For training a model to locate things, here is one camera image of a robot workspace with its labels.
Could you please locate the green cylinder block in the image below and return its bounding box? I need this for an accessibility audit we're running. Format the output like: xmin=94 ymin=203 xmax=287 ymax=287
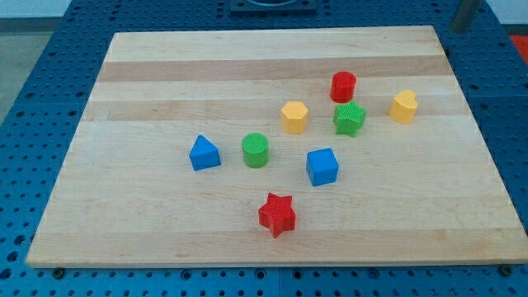
xmin=242 ymin=133 xmax=269 ymax=168

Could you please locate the yellow hexagon block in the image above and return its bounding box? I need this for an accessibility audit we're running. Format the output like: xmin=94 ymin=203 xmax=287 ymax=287
xmin=280 ymin=101 xmax=309 ymax=134

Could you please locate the blue cube block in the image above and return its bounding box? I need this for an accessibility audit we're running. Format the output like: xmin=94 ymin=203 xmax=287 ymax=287
xmin=306 ymin=148 xmax=339 ymax=186

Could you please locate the blue triangle block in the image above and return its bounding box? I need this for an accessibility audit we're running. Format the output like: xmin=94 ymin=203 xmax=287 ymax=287
xmin=189 ymin=134 xmax=221 ymax=171

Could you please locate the red star block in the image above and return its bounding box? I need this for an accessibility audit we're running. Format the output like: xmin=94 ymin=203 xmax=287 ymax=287
xmin=258 ymin=192 xmax=296 ymax=238

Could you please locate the green star block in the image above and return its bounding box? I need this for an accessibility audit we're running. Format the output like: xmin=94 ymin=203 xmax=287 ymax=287
xmin=332 ymin=101 xmax=367 ymax=137

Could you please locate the red cylinder block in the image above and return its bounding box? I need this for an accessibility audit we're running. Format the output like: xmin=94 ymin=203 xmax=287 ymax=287
xmin=330 ymin=71 xmax=356 ymax=103

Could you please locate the yellow heart block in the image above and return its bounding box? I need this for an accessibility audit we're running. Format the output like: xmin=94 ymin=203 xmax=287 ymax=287
xmin=389 ymin=90 xmax=418 ymax=124

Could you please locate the wooden board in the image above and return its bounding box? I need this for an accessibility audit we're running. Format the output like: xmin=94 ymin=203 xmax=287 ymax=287
xmin=26 ymin=26 xmax=527 ymax=268

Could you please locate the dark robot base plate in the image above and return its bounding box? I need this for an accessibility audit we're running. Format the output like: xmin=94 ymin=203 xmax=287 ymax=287
xmin=228 ymin=0 xmax=318 ymax=14

